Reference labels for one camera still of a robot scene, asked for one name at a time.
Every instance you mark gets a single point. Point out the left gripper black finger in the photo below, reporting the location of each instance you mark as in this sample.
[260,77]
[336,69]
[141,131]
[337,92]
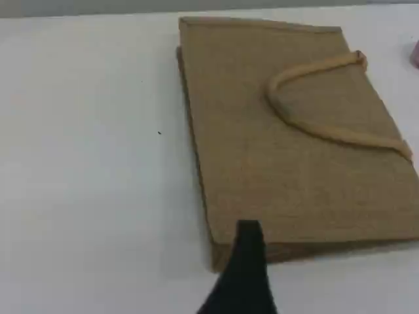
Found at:
[245,278]

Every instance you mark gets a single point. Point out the brown jute tote bag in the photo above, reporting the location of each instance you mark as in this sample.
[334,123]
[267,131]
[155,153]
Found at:
[278,163]

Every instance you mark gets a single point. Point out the pink peach toy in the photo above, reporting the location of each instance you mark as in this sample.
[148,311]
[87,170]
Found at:
[415,55]

